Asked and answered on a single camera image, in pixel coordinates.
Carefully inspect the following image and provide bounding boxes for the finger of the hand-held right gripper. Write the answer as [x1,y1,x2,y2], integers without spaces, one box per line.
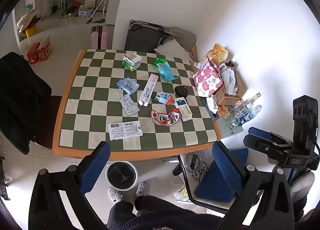
[249,127,293,145]
[243,134,293,155]

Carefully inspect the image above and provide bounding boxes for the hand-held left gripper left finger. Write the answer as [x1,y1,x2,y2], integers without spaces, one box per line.
[28,141,111,230]

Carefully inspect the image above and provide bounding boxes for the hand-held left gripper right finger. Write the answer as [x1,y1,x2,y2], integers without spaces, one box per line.
[212,141,295,230]

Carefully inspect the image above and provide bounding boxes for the round trash bin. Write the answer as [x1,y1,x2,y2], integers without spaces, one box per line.
[105,161,139,191]

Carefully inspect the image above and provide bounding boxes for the blue star print wrapper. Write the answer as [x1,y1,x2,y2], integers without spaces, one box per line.
[116,77,140,95]

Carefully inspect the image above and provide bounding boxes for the green blue packaging bag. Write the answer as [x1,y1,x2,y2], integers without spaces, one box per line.
[153,58,178,82]

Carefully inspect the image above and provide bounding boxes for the person's right forearm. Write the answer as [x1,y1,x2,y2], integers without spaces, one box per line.
[287,170,317,223]

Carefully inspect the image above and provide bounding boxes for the blue label water bottle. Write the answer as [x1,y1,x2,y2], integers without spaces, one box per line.
[234,106,262,127]

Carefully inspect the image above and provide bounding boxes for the blue seat black chair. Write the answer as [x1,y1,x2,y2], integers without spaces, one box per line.
[177,149,250,215]

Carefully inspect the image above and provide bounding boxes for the metal rings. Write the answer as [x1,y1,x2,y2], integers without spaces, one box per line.
[185,154,209,182]

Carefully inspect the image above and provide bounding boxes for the clear wine glass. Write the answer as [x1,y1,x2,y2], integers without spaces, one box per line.
[224,117,240,130]

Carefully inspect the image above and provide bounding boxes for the grey fuzzy slipper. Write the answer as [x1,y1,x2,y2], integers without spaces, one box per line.
[136,181,152,197]
[108,187,123,204]

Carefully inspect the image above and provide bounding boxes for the clear glass bottle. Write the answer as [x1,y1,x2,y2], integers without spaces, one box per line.
[231,92,261,113]

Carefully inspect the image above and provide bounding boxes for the orange snack packet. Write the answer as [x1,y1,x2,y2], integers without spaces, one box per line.
[217,105,230,119]

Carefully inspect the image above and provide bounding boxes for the brown cardboard box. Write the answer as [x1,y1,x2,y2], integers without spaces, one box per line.
[215,70,247,107]

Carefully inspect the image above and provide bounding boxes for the white printed paper slip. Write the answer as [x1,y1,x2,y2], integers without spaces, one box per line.
[108,121,143,141]

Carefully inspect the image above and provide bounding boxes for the white bag yellow smiley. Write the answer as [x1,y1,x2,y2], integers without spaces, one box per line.
[171,181,192,203]

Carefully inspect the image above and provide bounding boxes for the crumpled white tissue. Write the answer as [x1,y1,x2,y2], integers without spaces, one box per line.
[206,95,218,114]

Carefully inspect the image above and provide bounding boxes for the white plastic bag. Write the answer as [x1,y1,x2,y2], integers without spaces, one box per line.
[220,66,238,95]

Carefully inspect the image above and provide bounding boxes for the clear plastic blister pack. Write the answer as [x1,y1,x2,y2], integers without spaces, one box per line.
[119,94,140,115]

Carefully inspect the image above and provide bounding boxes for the pink floral paper bag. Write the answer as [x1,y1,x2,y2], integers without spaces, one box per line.
[192,56,224,97]

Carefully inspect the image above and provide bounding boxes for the person's legs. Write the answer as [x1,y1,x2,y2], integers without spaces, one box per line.
[107,195,227,230]

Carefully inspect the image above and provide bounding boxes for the white blue medicine box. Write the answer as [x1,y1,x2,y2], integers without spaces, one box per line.
[174,97,193,122]

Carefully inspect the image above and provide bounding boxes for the green checkered table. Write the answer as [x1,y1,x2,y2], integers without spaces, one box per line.
[52,49,222,162]

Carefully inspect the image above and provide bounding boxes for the red white snack wrapper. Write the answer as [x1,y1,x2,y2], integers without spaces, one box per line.
[151,109,180,127]

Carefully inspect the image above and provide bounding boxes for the black round lid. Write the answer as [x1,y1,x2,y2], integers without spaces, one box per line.
[174,85,188,97]

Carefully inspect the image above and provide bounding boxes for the yellow snack bag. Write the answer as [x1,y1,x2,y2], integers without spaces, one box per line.
[206,43,228,65]

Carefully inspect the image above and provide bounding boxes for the long white toothpaste box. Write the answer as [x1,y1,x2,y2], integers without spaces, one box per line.
[139,74,159,107]

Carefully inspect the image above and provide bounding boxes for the white green carton box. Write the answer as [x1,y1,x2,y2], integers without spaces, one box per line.
[122,51,142,71]

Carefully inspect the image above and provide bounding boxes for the red cardboard box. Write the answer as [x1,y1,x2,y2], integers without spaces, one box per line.
[27,42,41,65]
[37,35,52,61]

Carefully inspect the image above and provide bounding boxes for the pink suitcase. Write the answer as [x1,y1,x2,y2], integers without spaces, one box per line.
[90,25,109,50]

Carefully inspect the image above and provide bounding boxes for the black folding bed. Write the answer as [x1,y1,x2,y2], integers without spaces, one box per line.
[124,19,170,53]

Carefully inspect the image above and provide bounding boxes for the broom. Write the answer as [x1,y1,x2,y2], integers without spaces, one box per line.
[86,0,109,24]

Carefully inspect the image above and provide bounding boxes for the white cabinet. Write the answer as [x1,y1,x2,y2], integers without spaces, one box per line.
[105,0,123,26]

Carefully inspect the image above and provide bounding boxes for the white yellow quilt bundle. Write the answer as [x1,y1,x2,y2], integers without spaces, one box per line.
[16,9,42,37]

